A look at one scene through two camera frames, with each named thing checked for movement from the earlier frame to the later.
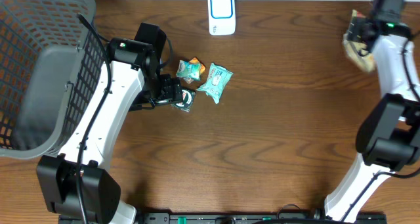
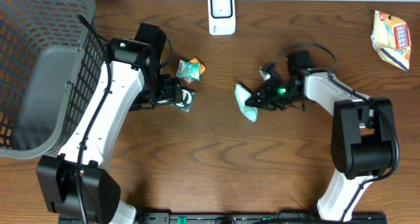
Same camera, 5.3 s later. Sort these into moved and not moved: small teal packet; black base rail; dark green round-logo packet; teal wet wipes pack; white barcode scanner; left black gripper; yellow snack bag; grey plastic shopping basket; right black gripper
Moved: yellow snack bag; right black gripper; teal wet wipes pack
Not moved: small teal packet; white barcode scanner; black base rail; left black gripper; dark green round-logo packet; grey plastic shopping basket
